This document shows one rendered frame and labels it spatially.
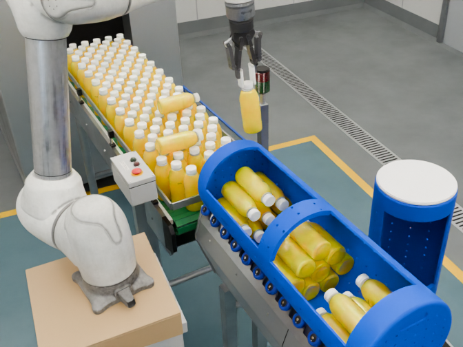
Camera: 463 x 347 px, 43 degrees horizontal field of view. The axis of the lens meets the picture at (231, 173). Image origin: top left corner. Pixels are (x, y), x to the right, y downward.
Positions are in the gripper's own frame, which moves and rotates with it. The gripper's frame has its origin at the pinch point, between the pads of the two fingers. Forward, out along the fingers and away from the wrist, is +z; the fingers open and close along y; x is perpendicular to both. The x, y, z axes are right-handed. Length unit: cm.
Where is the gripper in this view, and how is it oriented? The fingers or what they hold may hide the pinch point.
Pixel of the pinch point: (246, 76)
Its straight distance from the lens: 195.2
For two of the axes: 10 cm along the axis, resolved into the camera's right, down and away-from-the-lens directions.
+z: 1.0, 8.0, 6.0
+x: -4.8, -4.9, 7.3
